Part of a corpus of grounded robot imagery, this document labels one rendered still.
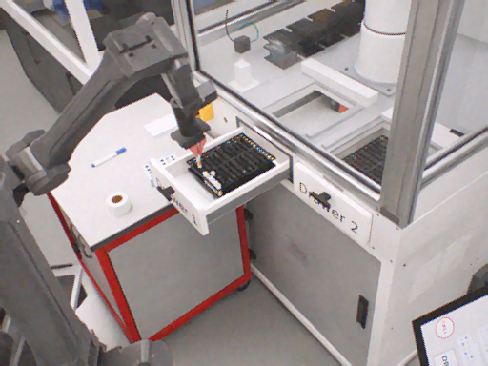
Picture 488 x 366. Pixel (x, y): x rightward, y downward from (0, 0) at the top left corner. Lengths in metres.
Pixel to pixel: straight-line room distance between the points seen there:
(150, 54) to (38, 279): 0.42
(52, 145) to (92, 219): 0.68
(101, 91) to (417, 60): 0.58
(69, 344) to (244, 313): 1.58
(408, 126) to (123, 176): 1.04
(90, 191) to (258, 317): 0.93
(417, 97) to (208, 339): 1.46
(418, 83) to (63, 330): 0.76
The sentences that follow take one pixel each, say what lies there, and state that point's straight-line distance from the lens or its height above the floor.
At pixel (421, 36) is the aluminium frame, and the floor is 1.43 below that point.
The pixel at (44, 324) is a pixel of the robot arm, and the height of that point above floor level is 1.36.
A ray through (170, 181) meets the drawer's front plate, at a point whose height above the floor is 0.93.
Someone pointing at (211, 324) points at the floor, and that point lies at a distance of 2.24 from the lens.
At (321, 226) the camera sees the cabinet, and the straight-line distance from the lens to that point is 1.60.
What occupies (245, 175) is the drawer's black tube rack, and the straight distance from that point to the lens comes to 1.49.
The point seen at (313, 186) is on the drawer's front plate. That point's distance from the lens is 1.45.
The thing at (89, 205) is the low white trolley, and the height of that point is 0.76.
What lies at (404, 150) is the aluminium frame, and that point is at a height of 1.18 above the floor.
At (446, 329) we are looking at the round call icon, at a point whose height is 1.02.
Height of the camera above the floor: 1.89
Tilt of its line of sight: 42 degrees down
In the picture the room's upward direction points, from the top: 6 degrees counter-clockwise
